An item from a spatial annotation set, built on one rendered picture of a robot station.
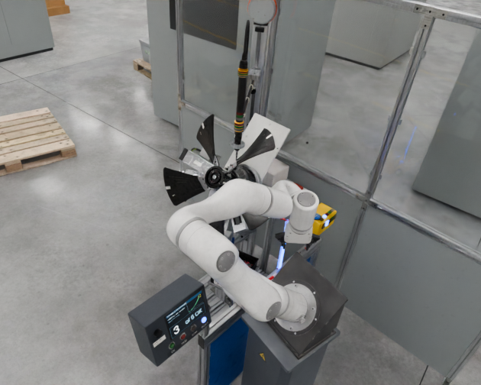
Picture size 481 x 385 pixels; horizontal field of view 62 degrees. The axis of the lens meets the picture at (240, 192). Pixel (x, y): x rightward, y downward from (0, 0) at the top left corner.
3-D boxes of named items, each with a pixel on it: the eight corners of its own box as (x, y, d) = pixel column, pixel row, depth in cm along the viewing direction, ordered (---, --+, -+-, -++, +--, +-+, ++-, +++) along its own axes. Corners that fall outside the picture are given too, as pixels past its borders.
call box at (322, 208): (317, 216, 223) (321, 202, 216) (333, 225, 217) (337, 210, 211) (301, 229, 213) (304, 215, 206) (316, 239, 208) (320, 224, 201)
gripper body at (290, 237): (314, 215, 145) (309, 231, 154) (285, 214, 145) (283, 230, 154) (315, 233, 140) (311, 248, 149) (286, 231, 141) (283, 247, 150)
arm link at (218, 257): (258, 278, 144) (292, 303, 134) (237, 304, 141) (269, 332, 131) (195, 207, 106) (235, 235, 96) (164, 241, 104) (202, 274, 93)
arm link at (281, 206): (230, 182, 123) (282, 197, 147) (256, 221, 115) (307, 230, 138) (249, 162, 120) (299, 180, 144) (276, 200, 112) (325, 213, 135)
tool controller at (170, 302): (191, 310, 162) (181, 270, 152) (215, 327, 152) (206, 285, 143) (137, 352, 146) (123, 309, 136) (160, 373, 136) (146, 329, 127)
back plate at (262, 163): (183, 204, 245) (182, 203, 244) (239, 105, 239) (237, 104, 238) (247, 250, 217) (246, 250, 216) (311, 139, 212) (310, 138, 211)
